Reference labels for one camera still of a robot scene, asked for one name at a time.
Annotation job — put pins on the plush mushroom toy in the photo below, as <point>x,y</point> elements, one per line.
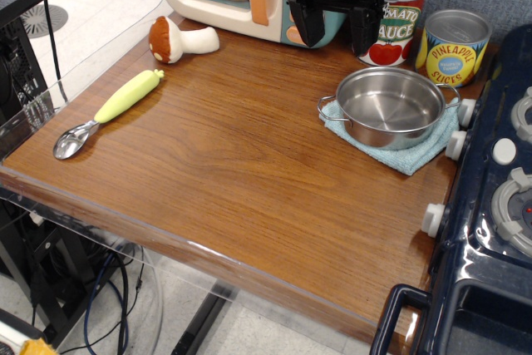
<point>168,43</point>

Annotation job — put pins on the stainless steel pot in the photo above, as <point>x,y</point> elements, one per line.
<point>388,108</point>

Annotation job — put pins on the light blue towel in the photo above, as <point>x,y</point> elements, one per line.
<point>406,161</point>

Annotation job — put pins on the tomato sauce can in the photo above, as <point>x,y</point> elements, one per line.
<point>395,34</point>

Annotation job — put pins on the pineapple slices can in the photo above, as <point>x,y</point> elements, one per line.
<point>453,45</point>

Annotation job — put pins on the white stove knob upper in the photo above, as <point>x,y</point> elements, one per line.
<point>465,112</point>

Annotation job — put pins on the white stove knob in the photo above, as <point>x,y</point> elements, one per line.
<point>432,219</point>
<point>465,112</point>
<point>455,145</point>

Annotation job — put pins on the white stove knob middle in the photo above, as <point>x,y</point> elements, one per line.
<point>455,145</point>

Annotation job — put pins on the white stove knob lower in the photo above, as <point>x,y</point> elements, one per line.
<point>432,219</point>

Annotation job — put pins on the clear acrylic table guard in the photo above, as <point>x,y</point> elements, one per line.
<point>227,168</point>

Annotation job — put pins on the dark blue toy stove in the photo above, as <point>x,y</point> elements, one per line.
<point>479,297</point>

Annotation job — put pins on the black table leg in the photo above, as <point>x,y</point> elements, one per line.
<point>199,326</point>

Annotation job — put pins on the green handled ice cream scoop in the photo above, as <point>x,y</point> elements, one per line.
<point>71,141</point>

